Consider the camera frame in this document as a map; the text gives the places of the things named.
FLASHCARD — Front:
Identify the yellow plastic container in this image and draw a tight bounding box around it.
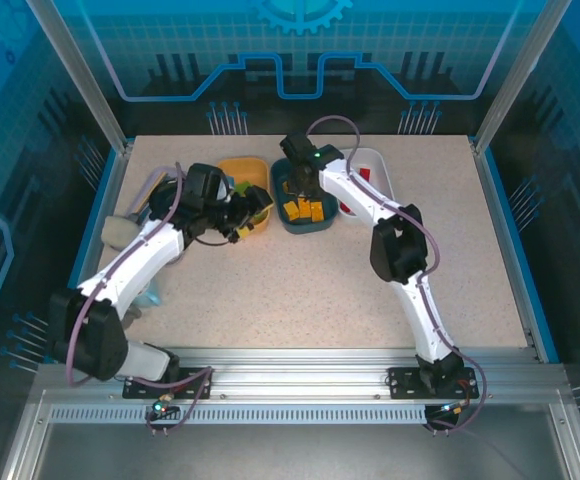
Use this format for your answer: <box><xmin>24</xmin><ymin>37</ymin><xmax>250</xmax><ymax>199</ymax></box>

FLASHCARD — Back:
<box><xmin>218</xmin><ymin>156</ymin><xmax>273</xmax><ymax>236</ymax></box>

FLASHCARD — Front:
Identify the teal plastic container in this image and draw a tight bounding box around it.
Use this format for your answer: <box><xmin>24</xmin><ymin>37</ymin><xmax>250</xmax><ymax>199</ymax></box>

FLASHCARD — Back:
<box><xmin>270</xmin><ymin>155</ymin><xmax>340</xmax><ymax>236</ymax></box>

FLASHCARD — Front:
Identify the black round bowl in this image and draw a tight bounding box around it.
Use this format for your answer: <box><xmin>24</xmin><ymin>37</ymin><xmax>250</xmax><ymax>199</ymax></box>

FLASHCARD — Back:
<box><xmin>148</xmin><ymin>180</ymin><xmax>187</xmax><ymax>221</ymax></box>

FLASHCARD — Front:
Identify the lavender tray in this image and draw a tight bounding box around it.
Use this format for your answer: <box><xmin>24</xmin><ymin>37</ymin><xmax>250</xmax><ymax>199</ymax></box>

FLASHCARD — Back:
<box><xmin>129</xmin><ymin>167</ymin><xmax>191</xmax><ymax>221</ymax></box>

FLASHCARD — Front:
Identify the wooden stick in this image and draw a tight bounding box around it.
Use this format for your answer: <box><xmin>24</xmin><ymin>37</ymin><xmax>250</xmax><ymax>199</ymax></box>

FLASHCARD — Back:
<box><xmin>132</xmin><ymin>172</ymin><xmax>164</xmax><ymax>215</ymax></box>

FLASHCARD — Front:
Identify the white plastic container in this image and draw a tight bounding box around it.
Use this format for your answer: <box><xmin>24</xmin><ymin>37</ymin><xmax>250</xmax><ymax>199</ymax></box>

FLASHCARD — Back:
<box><xmin>337</xmin><ymin>147</ymin><xmax>397</xmax><ymax>220</ymax></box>

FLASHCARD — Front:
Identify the beige sponge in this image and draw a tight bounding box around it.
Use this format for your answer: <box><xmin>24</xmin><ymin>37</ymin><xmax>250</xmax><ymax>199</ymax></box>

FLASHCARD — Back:
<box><xmin>100</xmin><ymin>214</ymin><xmax>139</xmax><ymax>250</ymax></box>

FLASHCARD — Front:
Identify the light blue object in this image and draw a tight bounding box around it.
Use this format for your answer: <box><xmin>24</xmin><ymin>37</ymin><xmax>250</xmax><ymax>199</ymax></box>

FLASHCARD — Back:
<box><xmin>134</xmin><ymin>279</ymin><xmax>165</xmax><ymax>309</ymax></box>

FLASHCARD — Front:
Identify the small connector board with LED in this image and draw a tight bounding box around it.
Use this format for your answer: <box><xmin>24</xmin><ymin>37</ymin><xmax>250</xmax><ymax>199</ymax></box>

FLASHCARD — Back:
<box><xmin>144</xmin><ymin>399</ymin><xmax>181</xmax><ymax>424</ymax></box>

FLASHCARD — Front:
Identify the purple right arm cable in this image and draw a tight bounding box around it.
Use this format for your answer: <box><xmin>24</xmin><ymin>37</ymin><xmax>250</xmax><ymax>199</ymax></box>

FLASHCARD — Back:
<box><xmin>305</xmin><ymin>115</ymin><xmax>489</xmax><ymax>401</ymax></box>

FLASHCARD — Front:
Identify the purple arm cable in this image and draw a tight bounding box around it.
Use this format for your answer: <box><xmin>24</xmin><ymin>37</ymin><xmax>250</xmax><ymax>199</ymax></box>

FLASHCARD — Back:
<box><xmin>65</xmin><ymin>160</ymin><xmax>187</xmax><ymax>389</ymax></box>
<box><xmin>305</xmin><ymin>115</ymin><xmax>489</xmax><ymax>401</ymax></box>

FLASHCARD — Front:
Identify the aluminium side rail blue edge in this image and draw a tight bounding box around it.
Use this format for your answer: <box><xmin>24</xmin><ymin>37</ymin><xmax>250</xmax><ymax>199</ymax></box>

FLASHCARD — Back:
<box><xmin>0</xmin><ymin>142</ymin><xmax>134</xmax><ymax>480</ymax></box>
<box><xmin>471</xmin><ymin>138</ymin><xmax>561</xmax><ymax>364</ymax></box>

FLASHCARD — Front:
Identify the aluminium mounting rail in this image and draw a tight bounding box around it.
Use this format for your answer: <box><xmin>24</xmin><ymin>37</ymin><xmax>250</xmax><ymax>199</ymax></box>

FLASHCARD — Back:
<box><xmin>34</xmin><ymin>347</ymin><xmax>569</xmax><ymax>405</ymax></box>

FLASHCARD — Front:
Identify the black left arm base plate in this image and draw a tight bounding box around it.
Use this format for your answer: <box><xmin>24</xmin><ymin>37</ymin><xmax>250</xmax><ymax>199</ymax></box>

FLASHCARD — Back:
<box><xmin>122</xmin><ymin>367</ymin><xmax>215</xmax><ymax>401</ymax></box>

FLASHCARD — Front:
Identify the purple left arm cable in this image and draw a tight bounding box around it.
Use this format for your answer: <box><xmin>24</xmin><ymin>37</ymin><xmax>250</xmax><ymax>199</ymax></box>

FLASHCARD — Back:
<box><xmin>65</xmin><ymin>160</ymin><xmax>187</xmax><ymax>389</ymax></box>

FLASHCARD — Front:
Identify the slotted grey cable duct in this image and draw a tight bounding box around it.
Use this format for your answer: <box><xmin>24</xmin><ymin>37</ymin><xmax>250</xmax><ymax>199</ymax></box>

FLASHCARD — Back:
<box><xmin>49</xmin><ymin>403</ymin><xmax>429</xmax><ymax>425</ymax></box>

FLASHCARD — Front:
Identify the aluminium frame post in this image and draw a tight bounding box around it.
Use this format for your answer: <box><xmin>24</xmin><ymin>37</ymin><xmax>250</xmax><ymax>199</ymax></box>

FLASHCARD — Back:
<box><xmin>472</xmin><ymin>0</ymin><xmax>574</xmax><ymax>154</ymax></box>
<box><xmin>25</xmin><ymin>0</ymin><xmax>134</xmax><ymax>154</ymax></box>

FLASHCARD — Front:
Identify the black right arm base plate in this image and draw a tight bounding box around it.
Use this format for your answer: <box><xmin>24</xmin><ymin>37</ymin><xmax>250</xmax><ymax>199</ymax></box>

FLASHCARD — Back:
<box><xmin>387</xmin><ymin>366</ymin><xmax>480</xmax><ymax>400</ymax></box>

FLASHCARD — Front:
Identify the small connector board with wires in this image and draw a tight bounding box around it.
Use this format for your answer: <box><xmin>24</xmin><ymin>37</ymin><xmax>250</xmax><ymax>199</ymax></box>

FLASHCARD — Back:
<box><xmin>427</xmin><ymin>399</ymin><xmax>474</xmax><ymax>426</ymax></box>

